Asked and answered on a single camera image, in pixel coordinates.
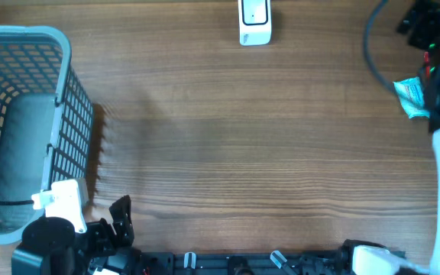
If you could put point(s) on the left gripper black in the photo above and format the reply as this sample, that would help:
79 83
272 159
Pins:
109 244

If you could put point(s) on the teal wet wipes pack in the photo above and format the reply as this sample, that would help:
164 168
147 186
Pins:
411 97

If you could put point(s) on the white barcode scanner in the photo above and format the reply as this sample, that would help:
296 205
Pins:
255 22

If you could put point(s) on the grey plastic shopping basket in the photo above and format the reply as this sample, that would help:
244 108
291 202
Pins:
46 122

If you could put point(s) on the red Nescafe stick sachet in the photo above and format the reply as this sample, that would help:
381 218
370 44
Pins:
427 67

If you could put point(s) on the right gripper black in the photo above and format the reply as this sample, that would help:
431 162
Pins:
422 34

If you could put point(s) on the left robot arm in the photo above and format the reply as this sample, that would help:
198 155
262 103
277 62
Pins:
50 246

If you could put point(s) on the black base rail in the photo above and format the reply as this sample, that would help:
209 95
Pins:
190 263

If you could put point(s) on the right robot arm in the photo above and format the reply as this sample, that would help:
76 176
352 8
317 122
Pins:
370 258

